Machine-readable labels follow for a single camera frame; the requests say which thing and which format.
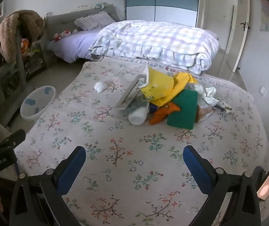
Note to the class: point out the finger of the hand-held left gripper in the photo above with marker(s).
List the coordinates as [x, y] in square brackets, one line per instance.
[13, 140]

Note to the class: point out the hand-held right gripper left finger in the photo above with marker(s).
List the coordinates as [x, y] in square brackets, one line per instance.
[72, 169]

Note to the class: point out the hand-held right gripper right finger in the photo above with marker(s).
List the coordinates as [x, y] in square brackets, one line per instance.
[196, 169]

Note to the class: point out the white plastic wastebasket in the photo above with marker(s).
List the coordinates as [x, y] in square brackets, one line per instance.
[34, 108]

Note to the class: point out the clear bread bag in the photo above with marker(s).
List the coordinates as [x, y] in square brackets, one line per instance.
[204, 111]

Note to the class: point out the white tissue wad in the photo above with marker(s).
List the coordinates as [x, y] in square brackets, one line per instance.
[100, 86]

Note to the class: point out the white frame box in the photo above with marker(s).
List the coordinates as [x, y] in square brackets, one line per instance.
[127, 96]

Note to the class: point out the yellow snack packet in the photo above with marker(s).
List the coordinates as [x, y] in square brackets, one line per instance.
[159, 83]

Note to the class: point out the green scouring sponge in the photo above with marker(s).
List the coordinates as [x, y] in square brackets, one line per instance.
[184, 110]

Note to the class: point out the orange peel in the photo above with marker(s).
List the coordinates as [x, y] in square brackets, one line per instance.
[159, 116]

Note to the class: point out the grey storage rack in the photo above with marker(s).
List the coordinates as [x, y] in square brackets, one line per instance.
[19, 75]

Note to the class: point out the small torn wrapper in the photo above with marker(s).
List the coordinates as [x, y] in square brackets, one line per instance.
[224, 107]

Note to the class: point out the white plastic bottle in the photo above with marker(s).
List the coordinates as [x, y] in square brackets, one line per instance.
[138, 116]

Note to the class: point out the yellow torn bag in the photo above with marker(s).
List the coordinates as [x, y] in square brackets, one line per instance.
[180, 84]

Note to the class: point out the orange plush toy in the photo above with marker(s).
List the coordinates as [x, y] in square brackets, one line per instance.
[24, 45]

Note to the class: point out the brown fleece blanket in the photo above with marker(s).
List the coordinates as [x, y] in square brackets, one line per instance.
[9, 35]

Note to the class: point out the lavender pillow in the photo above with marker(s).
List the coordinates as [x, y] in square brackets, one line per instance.
[75, 44]

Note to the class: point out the cat plush toy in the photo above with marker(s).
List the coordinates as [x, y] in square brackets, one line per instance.
[61, 35]

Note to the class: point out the grey bed headboard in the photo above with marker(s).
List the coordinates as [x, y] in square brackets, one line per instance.
[61, 21]

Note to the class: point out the white door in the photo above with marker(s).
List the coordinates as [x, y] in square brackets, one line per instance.
[239, 47]

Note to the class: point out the checked ruffled quilt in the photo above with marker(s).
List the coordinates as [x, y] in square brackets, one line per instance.
[153, 40]

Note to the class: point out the checked pillow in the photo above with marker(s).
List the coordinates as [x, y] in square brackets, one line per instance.
[93, 21]

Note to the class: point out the pastel plush toy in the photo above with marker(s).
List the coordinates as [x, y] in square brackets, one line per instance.
[101, 4]

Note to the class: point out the white and teal wardrobe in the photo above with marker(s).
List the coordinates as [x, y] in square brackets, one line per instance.
[162, 2]

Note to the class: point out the white wall outlet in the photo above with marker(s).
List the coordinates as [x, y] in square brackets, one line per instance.
[262, 90]

